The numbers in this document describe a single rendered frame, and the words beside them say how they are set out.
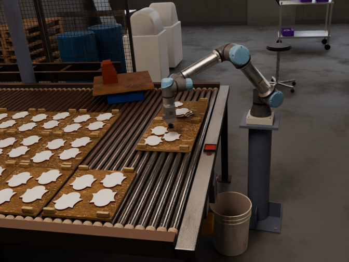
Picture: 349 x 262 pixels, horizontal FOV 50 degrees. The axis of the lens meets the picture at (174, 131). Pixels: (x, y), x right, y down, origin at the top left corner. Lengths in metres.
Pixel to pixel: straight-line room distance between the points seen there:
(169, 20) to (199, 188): 5.51
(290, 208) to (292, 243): 0.43
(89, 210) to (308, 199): 2.17
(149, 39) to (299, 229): 4.08
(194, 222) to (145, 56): 4.82
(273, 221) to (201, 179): 1.30
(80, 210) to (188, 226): 0.53
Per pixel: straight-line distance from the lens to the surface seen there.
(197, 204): 1.82
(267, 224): 3.15
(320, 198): 3.54
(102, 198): 1.88
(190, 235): 1.65
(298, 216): 3.29
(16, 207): 2.02
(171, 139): 2.36
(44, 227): 1.79
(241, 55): 2.36
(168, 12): 7.19
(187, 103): 2.96
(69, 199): 1.94
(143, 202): 1.86
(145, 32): 6.25
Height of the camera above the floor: 1.99
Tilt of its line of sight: 25 degrees down
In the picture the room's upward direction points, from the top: 4 degrees counter-clockwise
